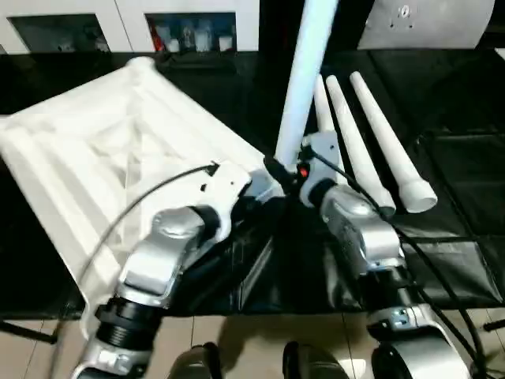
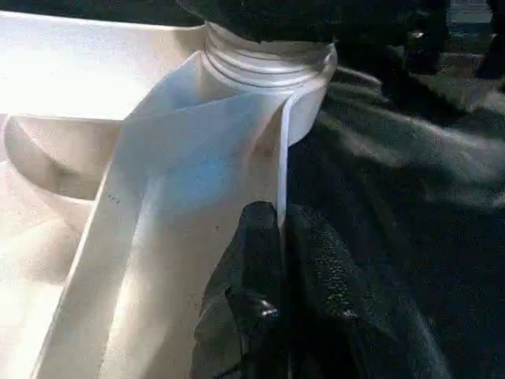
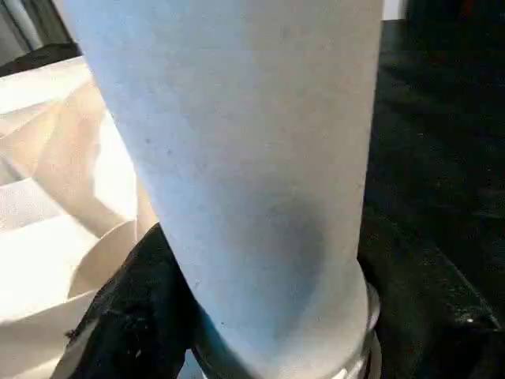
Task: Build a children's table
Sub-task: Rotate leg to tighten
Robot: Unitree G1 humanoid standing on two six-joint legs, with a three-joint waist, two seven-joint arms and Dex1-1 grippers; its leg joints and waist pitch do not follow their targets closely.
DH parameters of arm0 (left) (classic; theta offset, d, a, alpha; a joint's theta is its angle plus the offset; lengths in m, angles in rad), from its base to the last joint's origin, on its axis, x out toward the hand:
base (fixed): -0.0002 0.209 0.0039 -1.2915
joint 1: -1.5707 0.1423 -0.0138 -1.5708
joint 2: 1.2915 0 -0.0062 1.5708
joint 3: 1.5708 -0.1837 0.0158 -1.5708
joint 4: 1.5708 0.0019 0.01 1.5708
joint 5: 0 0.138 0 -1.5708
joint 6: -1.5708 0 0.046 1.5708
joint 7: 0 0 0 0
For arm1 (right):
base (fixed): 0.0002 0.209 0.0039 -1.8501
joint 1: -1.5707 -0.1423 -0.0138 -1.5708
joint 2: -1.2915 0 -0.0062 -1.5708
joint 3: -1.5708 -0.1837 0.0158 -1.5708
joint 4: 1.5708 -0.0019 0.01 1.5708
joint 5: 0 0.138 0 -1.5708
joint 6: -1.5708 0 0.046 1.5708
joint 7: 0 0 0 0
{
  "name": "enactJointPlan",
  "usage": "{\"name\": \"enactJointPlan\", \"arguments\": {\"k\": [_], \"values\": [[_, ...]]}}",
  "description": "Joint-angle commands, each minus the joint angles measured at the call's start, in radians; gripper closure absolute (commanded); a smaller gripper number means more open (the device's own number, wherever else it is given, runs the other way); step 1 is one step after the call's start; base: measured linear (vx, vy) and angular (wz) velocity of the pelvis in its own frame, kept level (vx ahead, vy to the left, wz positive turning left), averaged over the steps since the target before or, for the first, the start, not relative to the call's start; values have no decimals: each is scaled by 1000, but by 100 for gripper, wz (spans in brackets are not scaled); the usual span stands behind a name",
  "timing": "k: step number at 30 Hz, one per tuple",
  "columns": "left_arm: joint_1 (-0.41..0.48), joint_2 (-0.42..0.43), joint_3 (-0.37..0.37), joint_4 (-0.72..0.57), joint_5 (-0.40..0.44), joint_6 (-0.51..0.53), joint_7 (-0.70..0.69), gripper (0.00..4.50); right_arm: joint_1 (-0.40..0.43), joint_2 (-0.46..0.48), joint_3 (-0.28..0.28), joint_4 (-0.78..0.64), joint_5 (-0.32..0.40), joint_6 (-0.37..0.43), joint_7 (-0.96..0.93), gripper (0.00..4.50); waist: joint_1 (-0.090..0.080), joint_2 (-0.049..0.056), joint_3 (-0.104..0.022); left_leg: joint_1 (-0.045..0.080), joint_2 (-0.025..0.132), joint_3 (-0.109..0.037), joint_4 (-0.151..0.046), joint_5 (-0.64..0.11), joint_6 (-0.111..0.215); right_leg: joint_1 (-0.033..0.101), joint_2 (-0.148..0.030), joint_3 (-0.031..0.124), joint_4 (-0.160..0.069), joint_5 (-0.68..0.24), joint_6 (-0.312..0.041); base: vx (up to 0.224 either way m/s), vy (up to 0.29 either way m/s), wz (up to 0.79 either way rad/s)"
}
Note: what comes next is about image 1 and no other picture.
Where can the black metal stand bar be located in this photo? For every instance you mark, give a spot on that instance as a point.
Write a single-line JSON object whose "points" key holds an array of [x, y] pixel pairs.
{"points": [[495, 325]]}

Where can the grey robot foot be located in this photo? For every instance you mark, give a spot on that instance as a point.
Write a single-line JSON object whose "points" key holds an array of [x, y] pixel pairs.
{"points": [[311, 363], [195, 363]]}

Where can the black box with gold label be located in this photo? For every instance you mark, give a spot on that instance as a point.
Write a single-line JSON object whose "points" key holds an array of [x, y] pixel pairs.
{"points": [[276, 23]]}

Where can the grey left robot foot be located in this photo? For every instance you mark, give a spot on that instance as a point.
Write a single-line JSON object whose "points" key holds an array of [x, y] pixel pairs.
{"points": [[195, 363]]}

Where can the flat white board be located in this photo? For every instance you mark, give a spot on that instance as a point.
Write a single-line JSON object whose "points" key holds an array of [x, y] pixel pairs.
{"points": [[500, 53]]}

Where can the black work mat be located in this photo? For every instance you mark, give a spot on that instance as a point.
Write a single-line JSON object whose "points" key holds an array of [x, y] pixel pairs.
{"points": [[453, 158]]}

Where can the grey right robot foot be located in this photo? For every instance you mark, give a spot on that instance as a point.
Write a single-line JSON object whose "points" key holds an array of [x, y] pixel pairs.
{"points": [[311, 363]]}

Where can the white plastic table leg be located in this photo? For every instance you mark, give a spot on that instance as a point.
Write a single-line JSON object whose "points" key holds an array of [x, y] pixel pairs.
{"points": [[304, 79], [390, 150], [351, 138], [321, 102]]}

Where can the white glass door cabinet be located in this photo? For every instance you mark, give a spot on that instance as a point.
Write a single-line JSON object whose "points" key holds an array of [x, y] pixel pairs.
{"points": [[118, 23]]}

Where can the white plastic table top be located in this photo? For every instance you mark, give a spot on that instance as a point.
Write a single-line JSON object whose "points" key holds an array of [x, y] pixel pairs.
{"points": [[79, 138]]}

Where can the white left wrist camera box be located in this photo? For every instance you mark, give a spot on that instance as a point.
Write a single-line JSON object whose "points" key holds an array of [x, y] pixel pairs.
{"points": [[221, 189]]}

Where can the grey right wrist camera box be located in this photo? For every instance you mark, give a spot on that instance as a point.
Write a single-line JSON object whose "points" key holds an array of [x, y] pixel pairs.
{"points": [[325, 154]]}

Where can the black metal table frame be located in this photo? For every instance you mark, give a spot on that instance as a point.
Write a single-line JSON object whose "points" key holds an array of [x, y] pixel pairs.
{"points": [[27, 333]]}

